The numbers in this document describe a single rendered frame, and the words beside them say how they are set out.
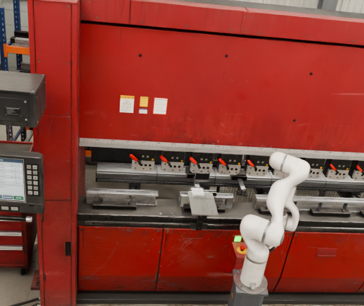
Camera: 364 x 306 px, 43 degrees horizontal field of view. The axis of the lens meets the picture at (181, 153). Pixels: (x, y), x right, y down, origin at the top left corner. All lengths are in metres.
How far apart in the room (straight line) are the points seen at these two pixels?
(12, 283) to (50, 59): 2.05
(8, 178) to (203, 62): 1.30
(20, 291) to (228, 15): 2.60
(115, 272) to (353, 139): 1.96
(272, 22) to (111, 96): 1.06
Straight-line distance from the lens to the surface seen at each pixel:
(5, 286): 4.06
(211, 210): 3.20
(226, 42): 2.89
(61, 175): 3.00
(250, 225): 2.47
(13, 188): 2.62
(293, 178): 2.53
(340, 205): 3.75
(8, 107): 2.41
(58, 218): 3.19
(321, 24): 3.00
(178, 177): 3.57
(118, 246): 3.45
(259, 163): 3.30
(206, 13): 2.80
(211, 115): 3.04
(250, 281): 2.67
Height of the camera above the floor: 2.86
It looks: 29 degrees down
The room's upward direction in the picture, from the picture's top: 8 degrees clockwise
